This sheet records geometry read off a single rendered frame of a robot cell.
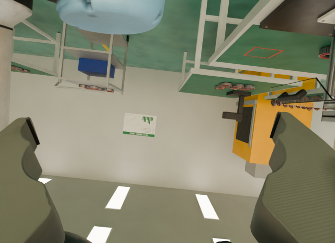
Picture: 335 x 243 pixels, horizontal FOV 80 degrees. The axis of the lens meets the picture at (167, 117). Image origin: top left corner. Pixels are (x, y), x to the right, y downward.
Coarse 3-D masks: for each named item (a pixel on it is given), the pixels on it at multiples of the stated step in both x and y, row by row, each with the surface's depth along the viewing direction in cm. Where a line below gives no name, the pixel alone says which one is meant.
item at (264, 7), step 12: (264, 0) 70; (276, 0) 66; (252, 12) 80; (264, 12) 74; (240, 24) 93; (252, 24) 84; (228, 36) 110; (276, 72) 156; (288, 72) 152; (300, 72) 149
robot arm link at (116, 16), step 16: (48, 0) 22; (64, 0) 19; (80, 0) 18; (96, 0) 18; (112, 0) 18; (128, 0) 19; (144, 0) 20; (160, 0) 22; (64, 16) 21; (80, 16) 21; (96, 16) 21; (112, 16) 21; (128, 16) 20; (144, 16) 21; (160, 16) 23; (112, 32) 27; (128, 32) 27
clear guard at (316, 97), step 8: (304, 80) 61; (312, 80) 58; (272, 88) 79; (280, 88) 74; (288, 88) 70; (296, 88) 66; (304, 88) 63; (312, 88) 60; (320, 88) 57; (304, 96) 66; (312, 96) 62; (320, 96) 59; (328, 96) 57; (288, 104) 79; (296, 104) 76; (304, 104) 73; (312, 104) 70; (320, 104) 68; (328, 104) 65
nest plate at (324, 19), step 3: (333, 9) 63; (330, 12) 64; (333, 12) 63; (324, 15) 66; (327, 15) 65; (330, 15) 65; (333, 15) 64; (318, 18) 69; (321, 18) 68; (324, 18) 67; (327, 18) 67; (330, 18) 66; (333, 18) 66; (318, 21) 69; (321, 21) 69; (324, 21) 69; (327, 21) 68; (330, 21) 68; (333, 21) 68
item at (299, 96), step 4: (284, 92) 73; (300, 92) 63; (304, 92) 63; (280, 96) 72; (284, 96) 69; (288, 96) 67; (292, 96) 65; (296, 96) 63; (300, 96) 63; (280, 100) 72; (284, 100) 70; (288, 100) 68
